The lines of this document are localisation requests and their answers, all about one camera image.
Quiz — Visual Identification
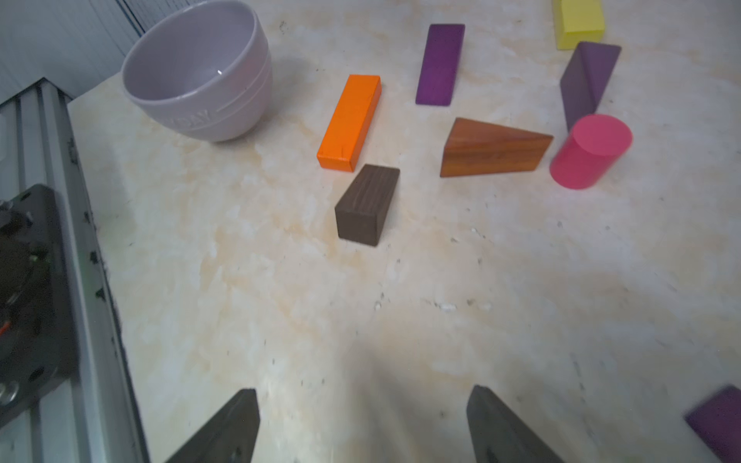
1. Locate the orange rectangular block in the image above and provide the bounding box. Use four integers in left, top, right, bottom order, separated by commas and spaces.
316, 74, 382, 173

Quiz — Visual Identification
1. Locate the long yellow block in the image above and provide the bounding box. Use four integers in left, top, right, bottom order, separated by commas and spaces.
552, 0, 606, 50

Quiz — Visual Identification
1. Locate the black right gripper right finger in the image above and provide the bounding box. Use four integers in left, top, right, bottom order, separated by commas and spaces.
466, 385, 565, 463

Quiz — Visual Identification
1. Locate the pink cylinder block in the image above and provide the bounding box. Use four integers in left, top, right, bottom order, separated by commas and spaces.
550, 114, 633, 190

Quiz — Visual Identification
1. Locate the purple triangular block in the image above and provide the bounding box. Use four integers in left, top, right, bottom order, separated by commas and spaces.
684, 385, 741, 463
560, 42, 623, 131

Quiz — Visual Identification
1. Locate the reddish brown wooden wedge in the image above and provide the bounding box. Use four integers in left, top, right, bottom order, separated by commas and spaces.
440, 117, 554, 177

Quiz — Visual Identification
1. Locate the aluminium front rail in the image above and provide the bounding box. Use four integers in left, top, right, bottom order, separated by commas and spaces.
1, 79, 149, 462

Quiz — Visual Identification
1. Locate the dark brown rectangular block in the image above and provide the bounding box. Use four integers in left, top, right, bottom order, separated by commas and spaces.
335, 164, 401, 246

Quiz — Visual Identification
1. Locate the lilac ceramic bowl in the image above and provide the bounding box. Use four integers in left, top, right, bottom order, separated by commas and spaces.
121, 1, 272, 142

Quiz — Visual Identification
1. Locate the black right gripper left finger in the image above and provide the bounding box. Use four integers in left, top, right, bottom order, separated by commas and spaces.
168, 389, 261, 463

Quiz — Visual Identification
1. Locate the purple rectangular block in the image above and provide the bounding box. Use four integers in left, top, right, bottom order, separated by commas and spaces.
415, 24, 465, 106

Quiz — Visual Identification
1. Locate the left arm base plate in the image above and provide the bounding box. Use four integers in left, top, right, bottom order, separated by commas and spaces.
1, 183, 78, 426

